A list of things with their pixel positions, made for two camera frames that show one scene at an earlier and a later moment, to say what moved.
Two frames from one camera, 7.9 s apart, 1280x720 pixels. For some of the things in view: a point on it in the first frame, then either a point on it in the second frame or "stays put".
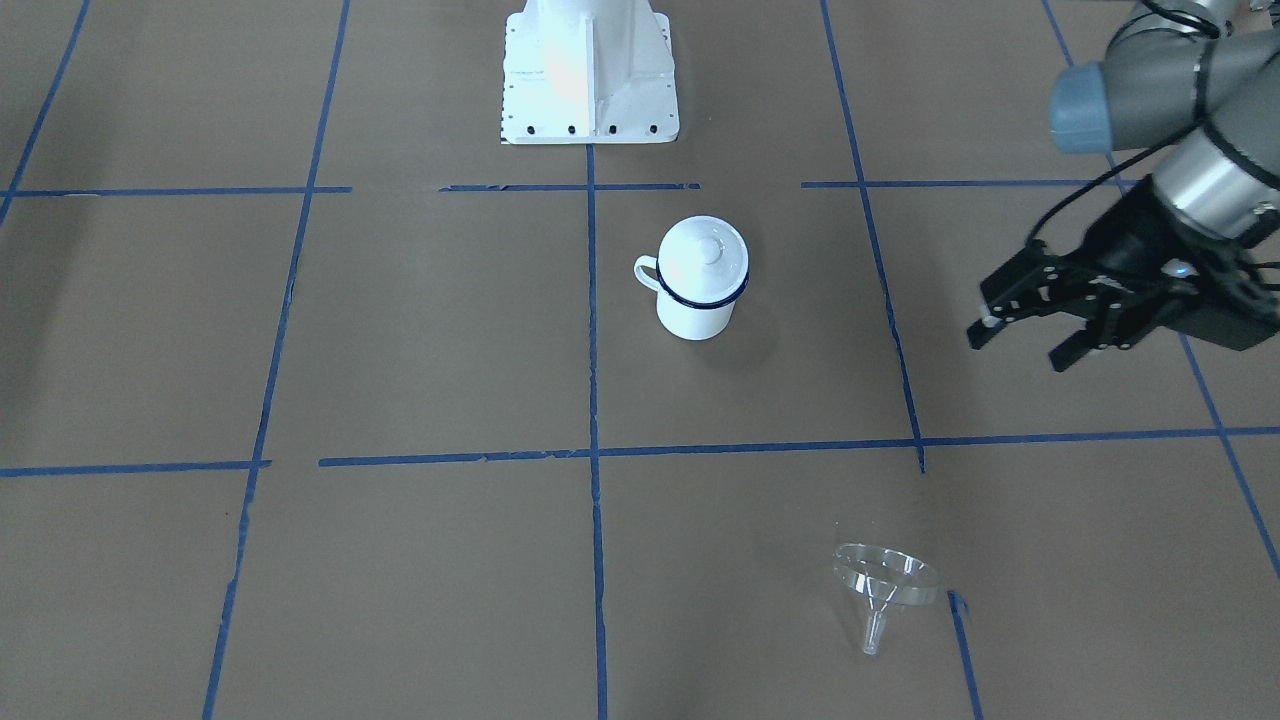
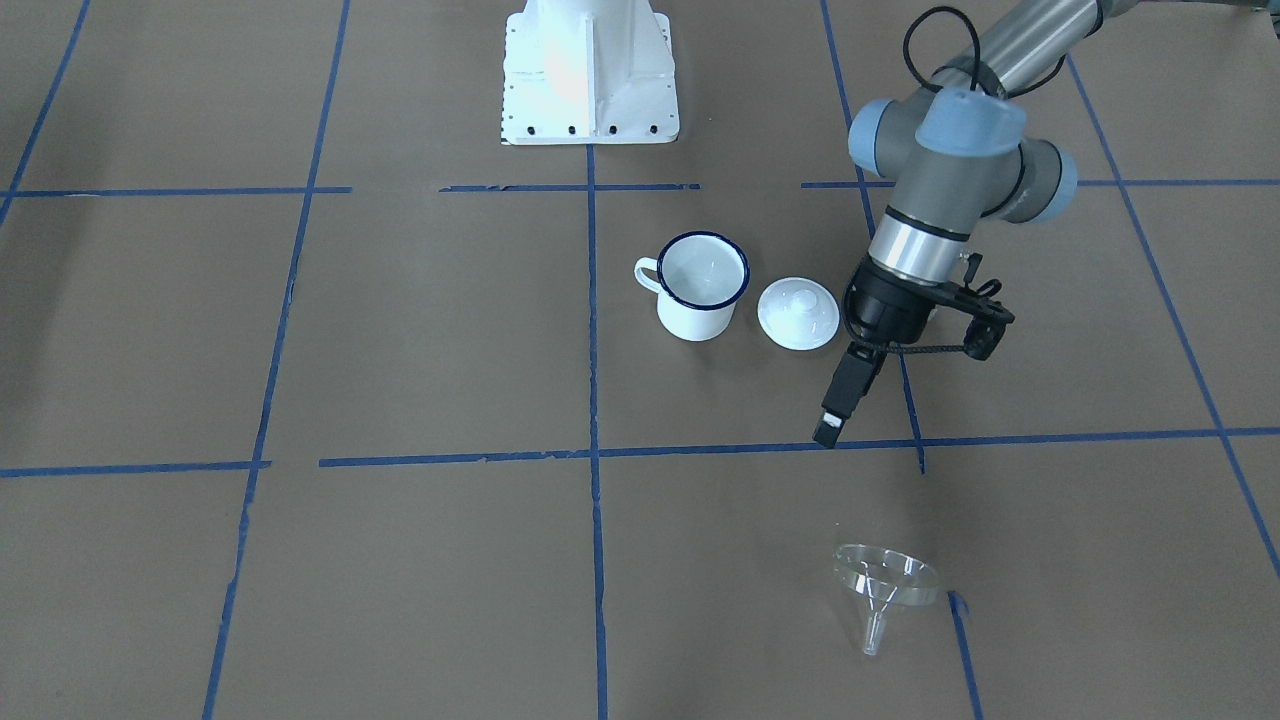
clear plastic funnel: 885,579 stays put
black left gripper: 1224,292 -> 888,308
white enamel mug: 699,282 stays put
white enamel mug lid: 703,261 -> 798,313
